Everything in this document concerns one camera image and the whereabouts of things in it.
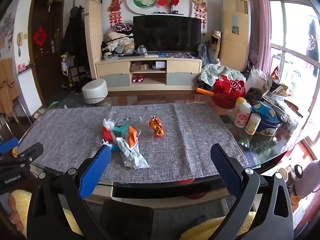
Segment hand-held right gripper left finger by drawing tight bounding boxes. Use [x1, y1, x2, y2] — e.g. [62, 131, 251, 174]
[26, 145, 113, 240]

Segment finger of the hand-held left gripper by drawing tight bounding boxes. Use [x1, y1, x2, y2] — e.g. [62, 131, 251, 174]
[0, 142, 44, 171]
[0, 137, 20, 156]

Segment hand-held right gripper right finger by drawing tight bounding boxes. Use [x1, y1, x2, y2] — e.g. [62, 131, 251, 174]
[210, 143, 294, 240]

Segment red box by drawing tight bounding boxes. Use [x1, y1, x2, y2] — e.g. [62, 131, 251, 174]
[101, 127, 117, 143]

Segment silver white wrapper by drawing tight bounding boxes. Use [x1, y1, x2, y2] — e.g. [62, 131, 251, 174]
[116, 137, 150, 169]

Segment clear plastic wrapper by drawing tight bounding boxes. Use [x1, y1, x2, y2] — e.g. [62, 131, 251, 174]
[103, 116, 132, 131]

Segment orange carton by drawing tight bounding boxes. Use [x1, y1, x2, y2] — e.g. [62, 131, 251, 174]
[126, 126, 139, 148]

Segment black waste bin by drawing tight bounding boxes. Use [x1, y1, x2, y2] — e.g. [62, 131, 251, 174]
[99, 199, 155, 240]

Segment orange foil wrapper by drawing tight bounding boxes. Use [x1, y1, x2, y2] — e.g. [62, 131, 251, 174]
[149, 116, 165, 139]

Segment yellow fleece clothing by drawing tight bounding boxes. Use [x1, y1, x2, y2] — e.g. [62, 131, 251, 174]
[9, 189, 256, 240]

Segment teal box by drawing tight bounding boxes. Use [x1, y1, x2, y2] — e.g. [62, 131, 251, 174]
[112, 124, 130, 138]

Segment grey woven table mat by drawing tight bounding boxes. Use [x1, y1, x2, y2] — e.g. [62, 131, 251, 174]
[17, 102, 248, 183]

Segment white bottle yellow label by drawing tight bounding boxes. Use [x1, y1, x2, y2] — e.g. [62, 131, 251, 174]
[245, 113, 262, 135]

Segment white board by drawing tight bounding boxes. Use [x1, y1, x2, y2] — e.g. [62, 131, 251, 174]
[16, 64, 43, 117]

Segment white bottle pink label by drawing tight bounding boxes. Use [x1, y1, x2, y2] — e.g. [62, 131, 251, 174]
[234, 102, 252, 128]

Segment brown hanging coat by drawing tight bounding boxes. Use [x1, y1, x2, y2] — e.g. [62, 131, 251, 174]
[0, 57, 21, 116]

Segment blue round tin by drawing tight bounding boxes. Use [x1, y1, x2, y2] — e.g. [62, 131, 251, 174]
[254, 115, 283, 137]

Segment yellow cap bottle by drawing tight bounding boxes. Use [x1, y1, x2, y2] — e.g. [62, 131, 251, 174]
[232, 97, 247, 119]

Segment paper cups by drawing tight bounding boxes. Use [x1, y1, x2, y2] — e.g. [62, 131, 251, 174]
[277, 164, 304, 188]

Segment blue snack packet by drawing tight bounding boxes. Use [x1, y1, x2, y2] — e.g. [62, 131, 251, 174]
[251, 100, 278, 122]

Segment red openwork basket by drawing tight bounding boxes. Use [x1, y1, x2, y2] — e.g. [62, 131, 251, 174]
[210, 76, 247, 109]

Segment white round stool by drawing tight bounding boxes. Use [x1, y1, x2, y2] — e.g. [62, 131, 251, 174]
[81, 79, 109, 104]

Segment dark brown door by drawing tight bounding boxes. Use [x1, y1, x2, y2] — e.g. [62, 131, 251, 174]
[27, 0, 66, 108]

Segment white mop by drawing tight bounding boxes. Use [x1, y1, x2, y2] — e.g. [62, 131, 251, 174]
[61, 52, 73, 88]

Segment pile of plastic bags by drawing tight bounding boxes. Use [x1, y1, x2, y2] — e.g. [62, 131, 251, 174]
[246, 66, 301, 130]

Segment green floral cloth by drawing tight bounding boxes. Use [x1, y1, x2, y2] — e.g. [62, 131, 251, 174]
[198, 63, 247, 91]

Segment beige television cabinet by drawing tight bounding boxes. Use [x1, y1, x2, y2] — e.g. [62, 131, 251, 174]
[96, 56, 202, 92]

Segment red diamond door decoration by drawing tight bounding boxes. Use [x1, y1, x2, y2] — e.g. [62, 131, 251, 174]
[32, 28, 48, 47]

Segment grey blue cloth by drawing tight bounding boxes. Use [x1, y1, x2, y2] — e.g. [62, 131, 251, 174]
[196, 42, 218, 66]

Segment beige standing air conditioner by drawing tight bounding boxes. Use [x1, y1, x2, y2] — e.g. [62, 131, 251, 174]
[221, 0, 251, 72]

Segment dark hanging coats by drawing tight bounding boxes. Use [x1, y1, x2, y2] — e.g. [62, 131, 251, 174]
[62, 5, 88, 64]

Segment cardboard boxes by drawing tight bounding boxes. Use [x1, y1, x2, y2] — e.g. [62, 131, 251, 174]
[209, 30, 222, 58]

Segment wicker folding screen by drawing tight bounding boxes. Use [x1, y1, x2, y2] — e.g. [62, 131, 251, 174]
[84, 0, 104, 79]

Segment pile of clothes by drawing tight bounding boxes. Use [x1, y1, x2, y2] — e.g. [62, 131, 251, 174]
[101, 23, 136, 56]

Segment window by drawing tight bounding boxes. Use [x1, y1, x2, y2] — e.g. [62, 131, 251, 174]
[264, 0, 320, 143]

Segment black television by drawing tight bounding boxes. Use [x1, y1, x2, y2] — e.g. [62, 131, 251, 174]
[132, 15, 202, 54]

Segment pink curtain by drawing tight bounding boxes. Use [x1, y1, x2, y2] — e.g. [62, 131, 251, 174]
[246, 0, 273, 75]

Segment black hanging garment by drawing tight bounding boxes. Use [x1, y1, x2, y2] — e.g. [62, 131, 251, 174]
[306, 19, 320, 63]

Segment vase with flowers and flags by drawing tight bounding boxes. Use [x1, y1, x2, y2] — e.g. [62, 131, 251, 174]
[157, 0, 182, 14]

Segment orange handle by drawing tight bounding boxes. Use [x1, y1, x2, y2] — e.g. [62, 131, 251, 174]
[196, 87, 215, 96]

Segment wall photos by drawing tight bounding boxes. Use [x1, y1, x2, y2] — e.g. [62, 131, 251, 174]
[0, 12, 14, 51]

